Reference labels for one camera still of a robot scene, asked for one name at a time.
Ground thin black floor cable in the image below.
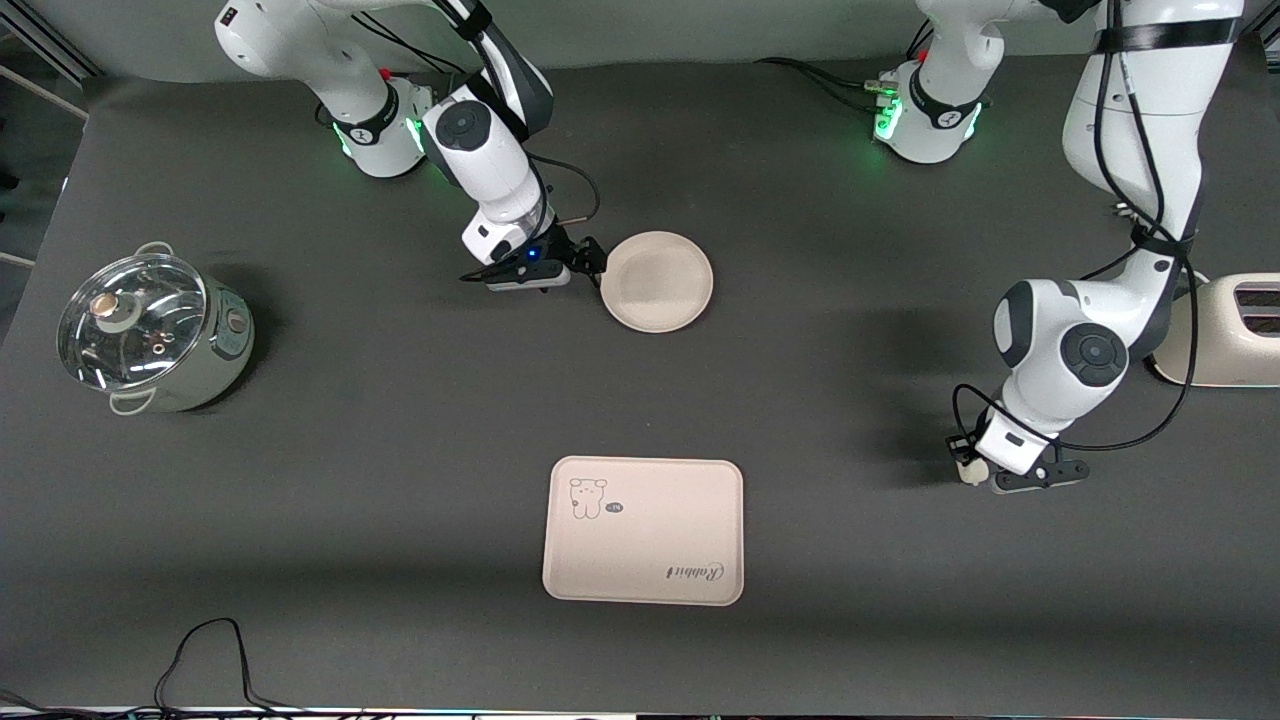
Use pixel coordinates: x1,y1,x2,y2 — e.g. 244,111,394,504
0,617,331,720

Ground round beige plate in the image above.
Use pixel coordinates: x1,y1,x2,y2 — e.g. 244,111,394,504
600,231,715,334

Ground beige tray with rabbit print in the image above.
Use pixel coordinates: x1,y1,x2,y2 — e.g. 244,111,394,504
542,457,746,607

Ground aluminium frame rail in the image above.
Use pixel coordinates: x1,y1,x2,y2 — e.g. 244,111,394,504
0,0,101,89

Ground steel pot with glass lid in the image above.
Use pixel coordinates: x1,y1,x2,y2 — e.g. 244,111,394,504
57,241,255,416

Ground cream toaster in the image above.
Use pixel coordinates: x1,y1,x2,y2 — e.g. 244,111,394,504
1143,273,1280,388

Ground black right arm base cables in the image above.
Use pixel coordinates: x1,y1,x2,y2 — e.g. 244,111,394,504
345,12,477,123

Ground black arm base cables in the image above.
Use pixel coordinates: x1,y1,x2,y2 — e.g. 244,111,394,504
345,12,477,123
755,20,936,113

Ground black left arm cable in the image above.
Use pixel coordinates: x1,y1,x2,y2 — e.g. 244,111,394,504
950,0,1203,453

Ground black left arm base cables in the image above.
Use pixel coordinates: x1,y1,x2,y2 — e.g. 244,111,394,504
755,20,936,113

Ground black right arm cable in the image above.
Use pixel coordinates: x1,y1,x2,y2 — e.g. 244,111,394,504
430,0,602,227

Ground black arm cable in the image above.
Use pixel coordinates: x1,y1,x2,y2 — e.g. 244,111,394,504
950,0,1203,453
430,0,602,227

